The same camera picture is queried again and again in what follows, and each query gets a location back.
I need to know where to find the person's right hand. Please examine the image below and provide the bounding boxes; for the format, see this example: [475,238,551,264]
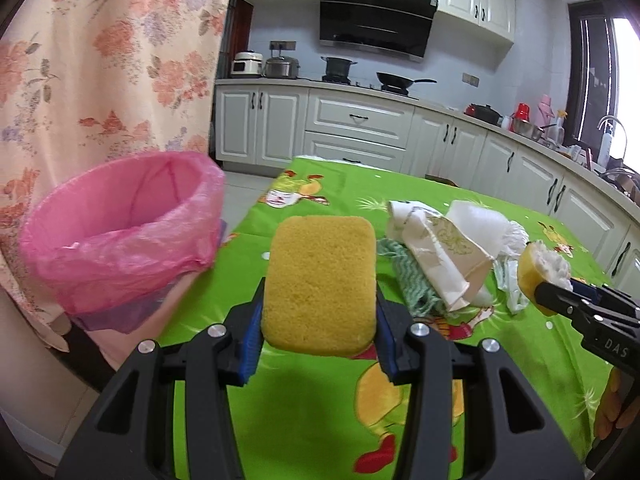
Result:
[594,366,636,441]

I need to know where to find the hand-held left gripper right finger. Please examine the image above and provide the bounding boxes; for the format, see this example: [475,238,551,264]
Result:
[375,290,586,480]

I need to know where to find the white plastic bag piece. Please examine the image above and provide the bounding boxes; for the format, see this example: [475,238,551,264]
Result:
[492,257,531,316]

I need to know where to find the white lower kitchen cabinets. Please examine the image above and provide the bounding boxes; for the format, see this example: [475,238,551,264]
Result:
[214,77,640,286]

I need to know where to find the black cooking pot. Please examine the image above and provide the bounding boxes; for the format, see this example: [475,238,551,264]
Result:
[321,56,358,81]

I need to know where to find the dark framed window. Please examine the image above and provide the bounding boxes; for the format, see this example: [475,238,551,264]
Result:
[567,0,640,161]

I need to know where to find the green cartoon tablecloth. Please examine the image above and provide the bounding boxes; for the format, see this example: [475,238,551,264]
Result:
[160,156,616,480]

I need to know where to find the black wok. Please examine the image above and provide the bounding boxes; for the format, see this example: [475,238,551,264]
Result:
[376,72,437,92]

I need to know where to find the steel bowl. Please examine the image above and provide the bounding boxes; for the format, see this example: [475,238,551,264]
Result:
[511,119,545,142]

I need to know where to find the black range hood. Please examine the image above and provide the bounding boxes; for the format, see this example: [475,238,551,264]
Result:
[319,0,439,63]

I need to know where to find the white rice cooker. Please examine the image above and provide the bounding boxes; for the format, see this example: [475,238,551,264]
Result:
[231,50,263,78]

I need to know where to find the gas stove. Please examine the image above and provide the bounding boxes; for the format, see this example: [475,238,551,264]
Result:
[320,76,421,98]

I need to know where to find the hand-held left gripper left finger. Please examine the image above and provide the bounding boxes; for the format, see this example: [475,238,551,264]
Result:
[57,277,266,480]

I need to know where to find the floral curtain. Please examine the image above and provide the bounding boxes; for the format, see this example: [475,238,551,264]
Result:
[0,0,238,356]

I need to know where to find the green knit cloth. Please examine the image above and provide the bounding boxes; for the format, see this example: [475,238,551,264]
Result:
[376,237,453,320]

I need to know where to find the kitchen faucet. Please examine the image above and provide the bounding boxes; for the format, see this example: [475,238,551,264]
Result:
[597,116,628,151]

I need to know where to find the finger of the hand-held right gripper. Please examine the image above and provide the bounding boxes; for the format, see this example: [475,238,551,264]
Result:
[570,277,640,313]
[532,282,608,336]

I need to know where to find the small yellow sponge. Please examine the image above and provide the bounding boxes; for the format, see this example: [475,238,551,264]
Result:
[517,241,573,317]

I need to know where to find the red and black casserole pot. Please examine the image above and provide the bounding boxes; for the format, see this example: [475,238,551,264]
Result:
[465,103,502,126]

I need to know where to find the bin with pink liner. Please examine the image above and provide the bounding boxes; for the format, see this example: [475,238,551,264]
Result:
[20,151,227,373]

